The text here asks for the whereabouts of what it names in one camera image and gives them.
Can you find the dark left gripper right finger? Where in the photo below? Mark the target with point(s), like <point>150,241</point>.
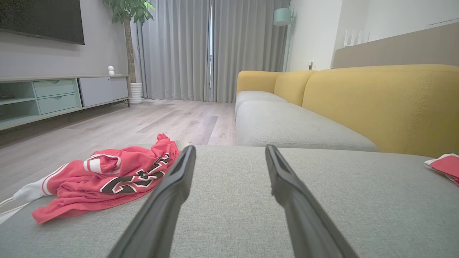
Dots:
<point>301,215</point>

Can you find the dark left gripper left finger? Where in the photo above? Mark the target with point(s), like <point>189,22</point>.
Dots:
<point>161,208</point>

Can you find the red jersey with number 23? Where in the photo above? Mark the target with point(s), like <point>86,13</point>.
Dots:
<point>107,172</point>

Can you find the plain red garment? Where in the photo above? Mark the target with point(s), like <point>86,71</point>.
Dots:
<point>448,166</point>

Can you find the large grey sofa seat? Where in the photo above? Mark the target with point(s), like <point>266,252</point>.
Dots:
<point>233,215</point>

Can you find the medium grey sofa seat cushion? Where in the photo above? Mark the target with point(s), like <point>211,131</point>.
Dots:
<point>287,125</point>

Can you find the small grey sofa seat cushion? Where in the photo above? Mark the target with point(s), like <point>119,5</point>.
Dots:
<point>254,96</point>

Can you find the narrow yellow sofa back cushion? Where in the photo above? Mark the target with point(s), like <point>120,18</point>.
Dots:
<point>292,86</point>

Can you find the wide yellow sofa back cushion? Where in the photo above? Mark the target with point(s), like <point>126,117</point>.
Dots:
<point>376,107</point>

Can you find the yellow sofa end back cushion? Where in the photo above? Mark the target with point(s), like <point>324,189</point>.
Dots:
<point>256,80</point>

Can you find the small white figure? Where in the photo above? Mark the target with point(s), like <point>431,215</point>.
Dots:
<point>111,70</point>

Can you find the grey teal TV cabinet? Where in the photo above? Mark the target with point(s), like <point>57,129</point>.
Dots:
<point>57,96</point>

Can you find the grey curtain panel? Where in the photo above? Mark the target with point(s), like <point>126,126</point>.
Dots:
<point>247,46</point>
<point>172,50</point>

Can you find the white router with antennas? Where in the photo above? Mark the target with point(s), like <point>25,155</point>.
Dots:
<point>355,38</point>

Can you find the green indoor tree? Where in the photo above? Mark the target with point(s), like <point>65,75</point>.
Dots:
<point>129,14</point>

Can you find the teal floor lamp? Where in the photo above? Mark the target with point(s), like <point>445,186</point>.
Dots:
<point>282,17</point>

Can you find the small wall plug device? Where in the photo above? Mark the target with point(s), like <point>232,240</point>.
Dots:
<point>311,65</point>

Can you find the black wall television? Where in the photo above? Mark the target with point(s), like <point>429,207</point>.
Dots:
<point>39,18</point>

